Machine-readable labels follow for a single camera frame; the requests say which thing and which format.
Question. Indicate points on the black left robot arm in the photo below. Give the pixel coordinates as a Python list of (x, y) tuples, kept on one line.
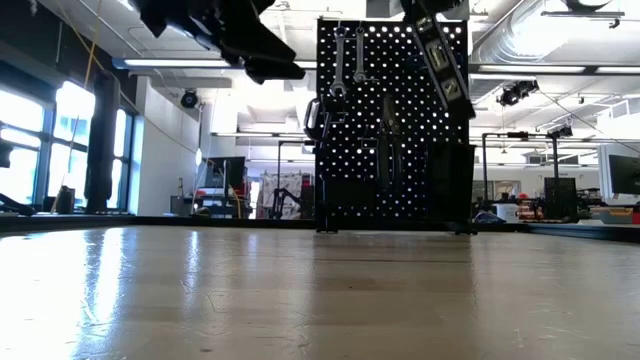
[(165, 12)]

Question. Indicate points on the small black perforated panel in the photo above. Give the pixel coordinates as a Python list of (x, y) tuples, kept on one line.
[(560, 197)]

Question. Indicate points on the black spirit level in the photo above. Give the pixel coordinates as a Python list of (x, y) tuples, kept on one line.
[(442, 65)]

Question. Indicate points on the black perforated pegboard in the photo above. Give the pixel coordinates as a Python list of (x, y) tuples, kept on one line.
[(322, 150)]

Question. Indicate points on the large silver wrench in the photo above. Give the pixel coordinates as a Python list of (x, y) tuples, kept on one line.
[(339, 60)]

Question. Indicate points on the tan storage box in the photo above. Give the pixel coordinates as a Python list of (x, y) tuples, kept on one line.
[(612, 215)]

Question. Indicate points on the small silver wrench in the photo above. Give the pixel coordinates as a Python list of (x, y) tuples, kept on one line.
[(360, 55)]

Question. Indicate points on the black pegboard bin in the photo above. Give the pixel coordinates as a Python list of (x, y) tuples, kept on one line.
[(450, 185)]

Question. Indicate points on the long ceiling light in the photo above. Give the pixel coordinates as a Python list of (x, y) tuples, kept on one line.
[(175, 63)]

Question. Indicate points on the silver ventilation duct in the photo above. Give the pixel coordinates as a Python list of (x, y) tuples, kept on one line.
[(520, 30)]

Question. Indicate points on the black ceiling spotlight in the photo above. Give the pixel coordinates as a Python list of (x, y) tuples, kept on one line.
[(189, 98), (517, 92)]

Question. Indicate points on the black background robot arm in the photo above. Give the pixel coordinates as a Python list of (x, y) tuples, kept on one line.
[(282, 200)]

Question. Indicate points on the black computer monitor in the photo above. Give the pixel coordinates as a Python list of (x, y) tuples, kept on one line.
[(625, 175), (225, 172)]

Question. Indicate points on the dark building column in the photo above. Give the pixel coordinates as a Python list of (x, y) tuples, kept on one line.
[(102, 150)]

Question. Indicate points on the black aluminium table frame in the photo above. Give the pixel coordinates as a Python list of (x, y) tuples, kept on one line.
[(150, 221)]

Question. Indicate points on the brown bag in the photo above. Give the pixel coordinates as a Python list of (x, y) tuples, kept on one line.
[(65, 200)]

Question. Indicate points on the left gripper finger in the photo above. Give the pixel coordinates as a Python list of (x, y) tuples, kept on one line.
[(270, 52), (275, 72)]

